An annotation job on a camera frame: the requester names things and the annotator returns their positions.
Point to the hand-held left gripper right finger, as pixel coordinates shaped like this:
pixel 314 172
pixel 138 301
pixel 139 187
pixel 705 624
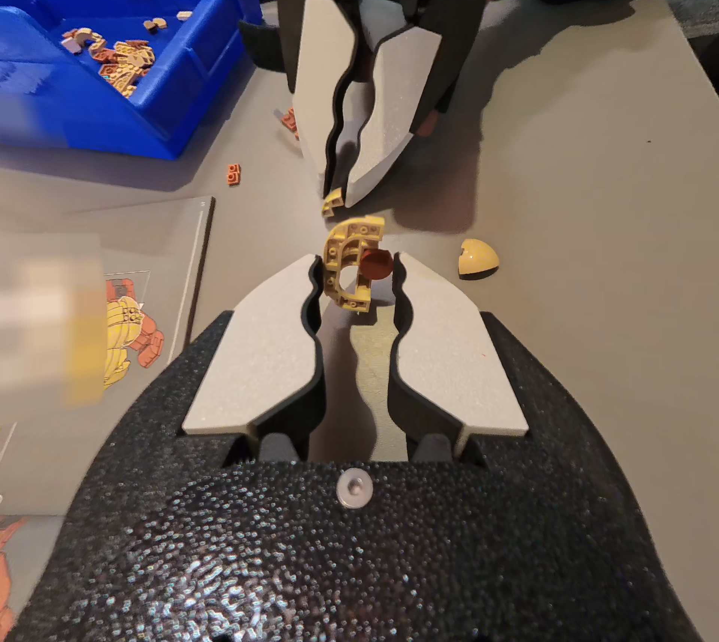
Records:
pixel 455 372

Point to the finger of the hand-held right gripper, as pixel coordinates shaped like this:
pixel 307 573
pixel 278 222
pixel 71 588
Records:
pixel 323 52
pixel 401 86

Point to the person's right hand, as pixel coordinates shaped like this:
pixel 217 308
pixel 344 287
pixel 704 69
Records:
pixel 428 122

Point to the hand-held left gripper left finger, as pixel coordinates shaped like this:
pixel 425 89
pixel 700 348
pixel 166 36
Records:
pixel 258 367

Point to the blue plastic bin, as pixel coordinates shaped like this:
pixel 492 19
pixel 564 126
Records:
pixel 168 108

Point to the reddish brown stacked small plates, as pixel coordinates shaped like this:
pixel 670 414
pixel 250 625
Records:
pixel 288 117

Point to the tan studded brick piece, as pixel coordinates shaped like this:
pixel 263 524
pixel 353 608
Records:
pixel 331 204

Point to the tan curved brick assembly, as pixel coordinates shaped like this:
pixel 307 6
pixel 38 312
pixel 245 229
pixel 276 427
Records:
pixel 342 260

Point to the reddish brown two-stud plate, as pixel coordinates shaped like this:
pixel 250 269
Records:
pixel 233 175

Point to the pile of tan brown bricks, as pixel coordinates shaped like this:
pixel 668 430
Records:
pixel 129 61

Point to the grey desk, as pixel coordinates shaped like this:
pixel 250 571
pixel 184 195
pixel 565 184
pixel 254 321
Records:
pixel 561 204

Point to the tan dome brick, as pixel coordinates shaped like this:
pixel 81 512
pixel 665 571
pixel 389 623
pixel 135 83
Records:
pixel 477 260

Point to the grey instruction booklet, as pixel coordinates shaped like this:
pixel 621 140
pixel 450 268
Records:
pixel 168 260

